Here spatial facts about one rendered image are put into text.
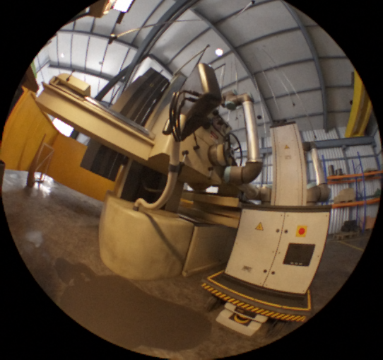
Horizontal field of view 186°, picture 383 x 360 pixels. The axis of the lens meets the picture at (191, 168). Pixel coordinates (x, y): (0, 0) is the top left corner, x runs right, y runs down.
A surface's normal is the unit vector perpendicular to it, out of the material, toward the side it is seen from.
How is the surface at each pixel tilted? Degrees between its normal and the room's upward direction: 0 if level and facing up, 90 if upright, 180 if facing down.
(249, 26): 169
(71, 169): 90
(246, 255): 90
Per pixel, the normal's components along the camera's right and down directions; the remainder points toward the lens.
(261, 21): -0.37, 0.83
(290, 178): -0.71, -0.38
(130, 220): 0.12, -0.28
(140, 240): 0.40, -0.19
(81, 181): 0.67, -0.07
